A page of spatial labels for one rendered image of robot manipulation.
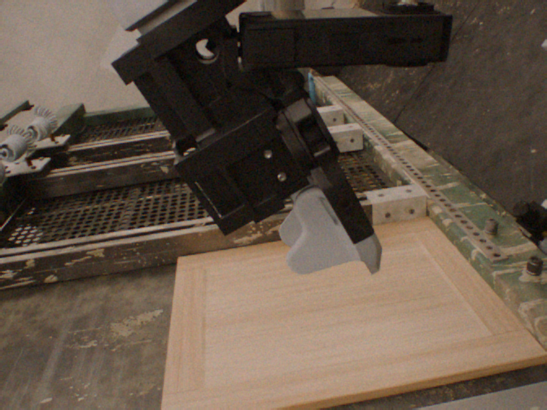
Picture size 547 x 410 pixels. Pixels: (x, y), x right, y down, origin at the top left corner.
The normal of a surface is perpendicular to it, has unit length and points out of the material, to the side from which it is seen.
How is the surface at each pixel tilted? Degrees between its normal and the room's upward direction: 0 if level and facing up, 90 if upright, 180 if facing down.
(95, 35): 90
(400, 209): 90
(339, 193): 90
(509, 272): 51
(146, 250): 90
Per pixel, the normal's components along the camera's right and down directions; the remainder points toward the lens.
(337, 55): 0.09, 0.48
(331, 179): 0.01, 0.28
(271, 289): -0.11, -0.88
